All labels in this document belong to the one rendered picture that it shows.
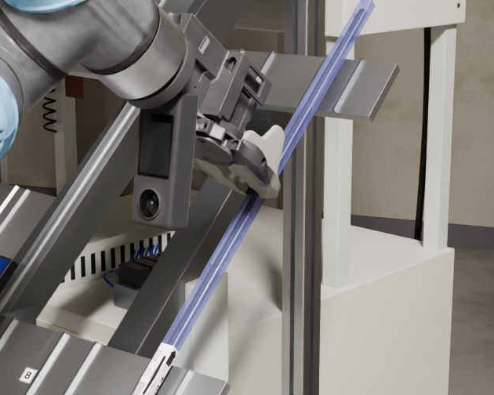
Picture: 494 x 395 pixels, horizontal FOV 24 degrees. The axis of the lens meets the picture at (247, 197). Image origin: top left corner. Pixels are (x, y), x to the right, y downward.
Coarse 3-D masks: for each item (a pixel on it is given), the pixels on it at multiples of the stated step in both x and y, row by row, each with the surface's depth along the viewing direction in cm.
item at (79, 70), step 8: (160, 0) 148; (168, 0) 147; (176, 0) 146; (184, 0) 145; (192, 0) 145; (168, 8) 146; (176, 8) 145; (184, 8) 144; (80, 64) 148; (72, 72) 148; (80, 72) 147; (88, 72) 146
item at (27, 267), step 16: (128, 112) 123; (112, 128) 123; (128, 128) 123; (112, 144) 121; (96, 160) 120; (80, 176) 120; (96, 176) 120; (80, 192) 118; (64, 208) 117; (48, 224) 117; (64, 224) 117; (48, 240) 116; (32, 256) 115; (16, 272) 114; (32, 272) 114; (16, 288) 113; (0, 304) 112; (0, 320) 112
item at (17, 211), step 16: (0, 192) 139; (16, 192) 138; (32, 192) 136; (0, 208) 137; (16, 208) 136; (32, 208) 134; (0, 224) 135; (16, 224) 134; (32, 224) 132; (0, 240) 133; (16, 240) 132
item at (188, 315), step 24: (360, 0) 118; (360, 24) 116; (336, 48) 115; (336, 72) 114; (312, 96) 111; (288, 144) 109; (240, 216) 105; (240, 240) 104; (216, 264) 103; (192, 312) 100; (168, 336) 100
